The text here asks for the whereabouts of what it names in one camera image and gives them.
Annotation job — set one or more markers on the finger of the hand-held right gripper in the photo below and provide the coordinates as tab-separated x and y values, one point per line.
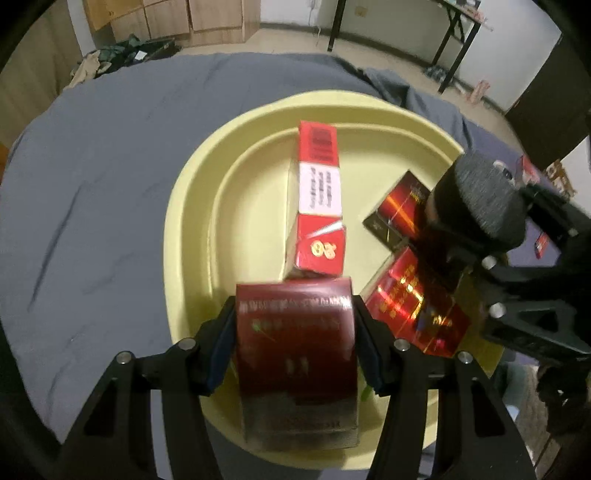
531	323
554	217

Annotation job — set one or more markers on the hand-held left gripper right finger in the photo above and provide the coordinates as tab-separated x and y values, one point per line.
368	353

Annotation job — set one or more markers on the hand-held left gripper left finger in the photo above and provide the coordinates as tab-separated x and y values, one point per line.
221	353

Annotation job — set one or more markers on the dark red box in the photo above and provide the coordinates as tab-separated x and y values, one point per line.
295	346

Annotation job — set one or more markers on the black foam cylinder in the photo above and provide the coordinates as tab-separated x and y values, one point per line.
480	198

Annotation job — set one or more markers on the pale yellow plastic basin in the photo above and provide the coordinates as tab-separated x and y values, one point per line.
203	221

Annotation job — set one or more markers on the small red box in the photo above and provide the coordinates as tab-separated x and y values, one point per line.
528	168

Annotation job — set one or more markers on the shiny red box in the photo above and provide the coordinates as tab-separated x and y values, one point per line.
401	300

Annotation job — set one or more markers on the dark brown cabinet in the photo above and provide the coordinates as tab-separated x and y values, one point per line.
549	92

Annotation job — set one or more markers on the black and red box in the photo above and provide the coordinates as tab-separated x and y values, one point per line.
397	207

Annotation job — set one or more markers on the long red and white carton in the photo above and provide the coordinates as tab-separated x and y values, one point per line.
318	189

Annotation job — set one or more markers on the blue-grey bed sheet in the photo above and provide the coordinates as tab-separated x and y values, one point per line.
115	184

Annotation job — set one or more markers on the black-legged folding table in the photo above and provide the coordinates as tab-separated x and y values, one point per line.
455	41

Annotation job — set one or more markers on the camouflage clothes pile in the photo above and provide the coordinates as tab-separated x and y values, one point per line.
120	55

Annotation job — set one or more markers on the wooden wardrobe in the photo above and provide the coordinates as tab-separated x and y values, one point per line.
184	18

